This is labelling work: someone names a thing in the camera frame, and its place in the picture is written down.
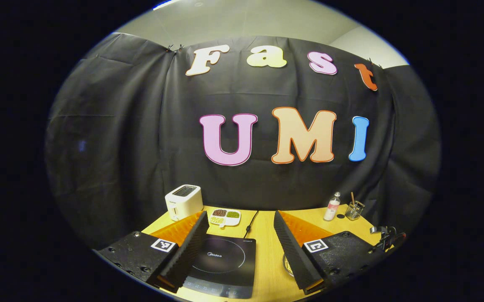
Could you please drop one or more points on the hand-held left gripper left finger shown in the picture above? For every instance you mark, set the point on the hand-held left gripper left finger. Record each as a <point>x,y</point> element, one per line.
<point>191,256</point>

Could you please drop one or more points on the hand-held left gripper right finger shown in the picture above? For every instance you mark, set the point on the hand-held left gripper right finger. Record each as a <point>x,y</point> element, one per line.
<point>292,256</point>

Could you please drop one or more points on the steel pot with beans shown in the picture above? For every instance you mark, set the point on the steel pot with beans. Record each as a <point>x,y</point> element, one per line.
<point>287,264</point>

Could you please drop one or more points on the black induction cooktop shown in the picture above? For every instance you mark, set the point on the black induction cooktop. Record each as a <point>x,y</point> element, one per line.
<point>225,264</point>

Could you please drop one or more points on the white divided dish with beans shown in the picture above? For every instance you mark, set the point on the white divided dish with beans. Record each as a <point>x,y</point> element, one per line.
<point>225,217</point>

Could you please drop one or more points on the wooden stick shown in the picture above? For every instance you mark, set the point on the wooden stick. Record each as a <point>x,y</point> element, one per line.
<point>352,198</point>

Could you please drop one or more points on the white toaster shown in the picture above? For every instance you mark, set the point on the white toaster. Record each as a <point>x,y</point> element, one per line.
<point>183,201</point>

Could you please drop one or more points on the clear bottle with pink label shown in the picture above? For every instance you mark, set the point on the clear bottle with pink label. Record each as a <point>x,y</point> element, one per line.
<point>331,209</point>

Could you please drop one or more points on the black backdrop cloth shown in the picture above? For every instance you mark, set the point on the black backdrop cloth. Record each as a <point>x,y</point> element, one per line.
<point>141,126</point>

